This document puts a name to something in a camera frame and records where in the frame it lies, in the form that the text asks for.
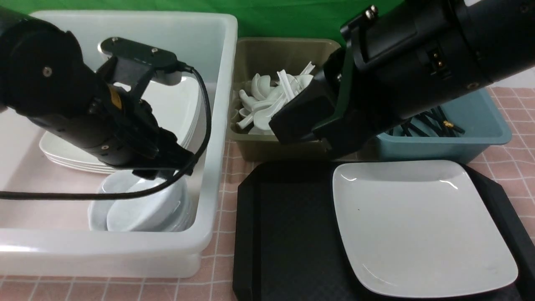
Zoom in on white bowl tray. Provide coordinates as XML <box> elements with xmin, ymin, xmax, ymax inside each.
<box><xmin>106</xmin><ymin>179</ymin><xmax>191</xmax><ymax>232</ymax></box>

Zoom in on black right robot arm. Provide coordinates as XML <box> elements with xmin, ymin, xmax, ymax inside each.
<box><xmin>269</xmin><ymin>0</ymin><xmax>535</xmax><ymax>158</ymax></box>

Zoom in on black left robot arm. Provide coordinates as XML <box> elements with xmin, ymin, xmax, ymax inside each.
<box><xmin>0</xmin><ymin>8</ymin><xmax>195</xmax><ymax>179</ymax></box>

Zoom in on large white square plate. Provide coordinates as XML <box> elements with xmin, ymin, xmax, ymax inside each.
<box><xmin>332</xmin><ymin>160</ymin><xmax>519</xmax><ymax>298</ymax></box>

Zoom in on black chopsticks in blue bin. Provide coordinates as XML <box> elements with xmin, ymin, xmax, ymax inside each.
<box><xmin>385</xmin><ymin>106</ymin><xmax>466</xmax><ymax>138</ymax></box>

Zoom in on large white plastic tub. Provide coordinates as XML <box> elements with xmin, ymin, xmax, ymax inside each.
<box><xmin>0</xmin><ymin>10</ymin><xmax>238</xmax><ymax>278</ymax></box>

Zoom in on black serving tray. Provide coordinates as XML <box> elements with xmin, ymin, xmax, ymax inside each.
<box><xmin>233</xmin><ymin>161</ymin><xmax>534</xmax><ymax>301</ymax></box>

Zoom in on olive plastic bin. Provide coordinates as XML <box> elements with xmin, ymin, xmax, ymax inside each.
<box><xmin>227</xmin><ymin>37</ymin><xmax>340</xmax><ymax>162</ymax></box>

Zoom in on stack of white bowls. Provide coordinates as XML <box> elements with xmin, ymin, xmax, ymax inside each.
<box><xmin>87</xmin><ymin>177</ymin><xmax>194</xmax><ymax>232</ymax></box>

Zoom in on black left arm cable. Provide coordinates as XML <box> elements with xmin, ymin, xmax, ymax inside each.
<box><xmin>0</xmin><ymin>66</ymin><xmax>212</xmax><ymax>200</ymax></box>

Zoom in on blue plastic bin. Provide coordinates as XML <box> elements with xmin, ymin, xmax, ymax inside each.
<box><xmin>375</xmin><ymin>89</ymin><xmax>512</xmax><ymax>163</ymax></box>

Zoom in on pile of white spoons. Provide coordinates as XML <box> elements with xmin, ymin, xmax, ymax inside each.
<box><xmin>235</xmin><ymin>62</ymin><xmax>316</xmax><ymax>136</ymax></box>

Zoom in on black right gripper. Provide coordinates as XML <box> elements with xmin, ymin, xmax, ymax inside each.
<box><xmin>269</xmin><ymin>48</ymin><xmax>402</xmax><ymax>159</ymax></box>

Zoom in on stack of white square plates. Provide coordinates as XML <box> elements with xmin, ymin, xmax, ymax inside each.
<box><xmin>39</xmin><ymin>77</ymin><xmax>202</xmax><ymax>174</ymax></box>

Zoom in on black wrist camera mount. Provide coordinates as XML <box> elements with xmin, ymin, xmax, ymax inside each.
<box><xmin>96</xmin><ymin>37</ymin><xmax>193</xmax><ymax>100</ymax></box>

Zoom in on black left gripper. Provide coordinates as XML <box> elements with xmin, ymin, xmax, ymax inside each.
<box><xmin>29</xmin><ymin>84</ymin><xmax>195</xmax><ymax>180</ymax></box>

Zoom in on green backdrop cloth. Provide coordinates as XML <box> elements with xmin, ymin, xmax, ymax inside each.
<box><xmin>0</xmin><ymin>0</ymin><xmax>400</xmax><ymax>44</ymax></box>

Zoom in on pink checkered tablecloth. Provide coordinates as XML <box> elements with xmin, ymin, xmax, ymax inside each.
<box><xmin>1</xmin><ymin>87</ymin><xmax>534</xmax><ymax>301</ymax></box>

